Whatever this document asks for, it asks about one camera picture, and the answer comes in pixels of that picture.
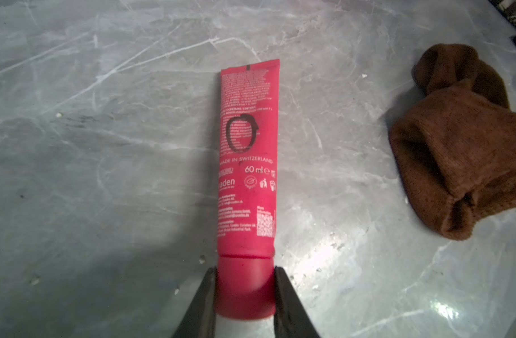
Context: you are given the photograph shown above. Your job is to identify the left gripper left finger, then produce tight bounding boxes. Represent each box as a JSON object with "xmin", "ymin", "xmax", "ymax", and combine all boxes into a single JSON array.
[{"xmin": 172, "ymin": 268, "xmax": 216, "ymax": 338}]

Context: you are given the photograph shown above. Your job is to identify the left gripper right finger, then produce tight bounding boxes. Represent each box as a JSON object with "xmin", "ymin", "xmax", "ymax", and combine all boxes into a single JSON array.
[{"xmin": 273, "ymin": 266, "xmax": 320, "ymax": 338}]

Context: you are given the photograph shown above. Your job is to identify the magenta toothpaste tube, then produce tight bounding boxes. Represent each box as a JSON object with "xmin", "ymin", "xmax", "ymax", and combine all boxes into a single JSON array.
[{"xmin": 216, "ymin": 59, "xmax": 280, "ymax": 321}]

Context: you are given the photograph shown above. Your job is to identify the brown cloth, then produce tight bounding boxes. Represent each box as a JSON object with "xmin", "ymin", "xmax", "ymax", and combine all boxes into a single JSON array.
[{"xmin": 389, "ymin": 44, "xmax": 516, "ymax": 241}]

